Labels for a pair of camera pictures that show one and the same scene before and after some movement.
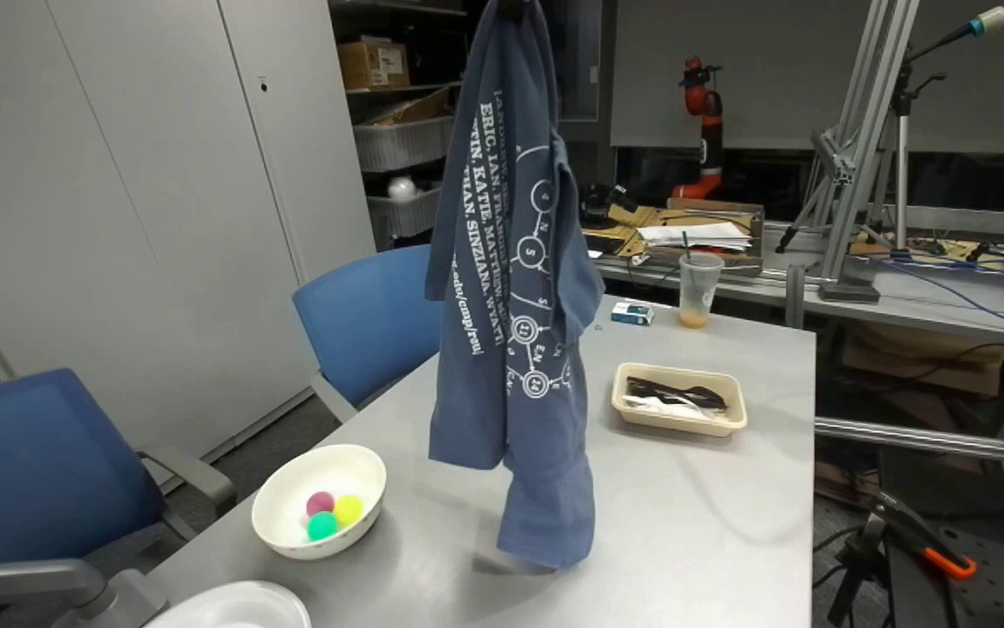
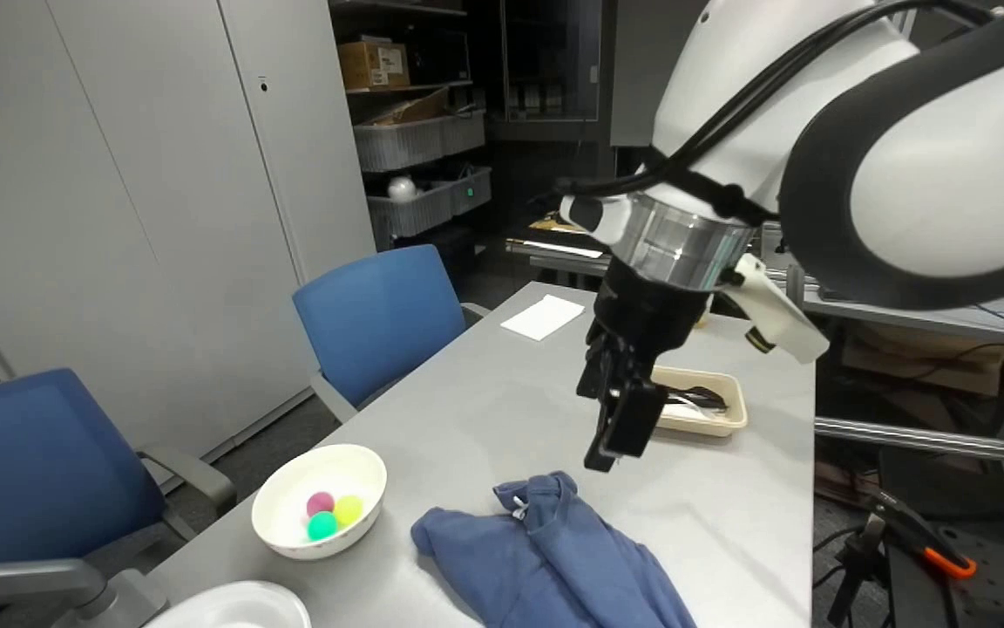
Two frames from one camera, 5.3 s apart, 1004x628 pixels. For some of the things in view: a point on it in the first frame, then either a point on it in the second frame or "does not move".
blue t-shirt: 512,270 to 552,562
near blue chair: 49,519 does not move
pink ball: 317,500 does not move
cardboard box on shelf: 374,65 does not move
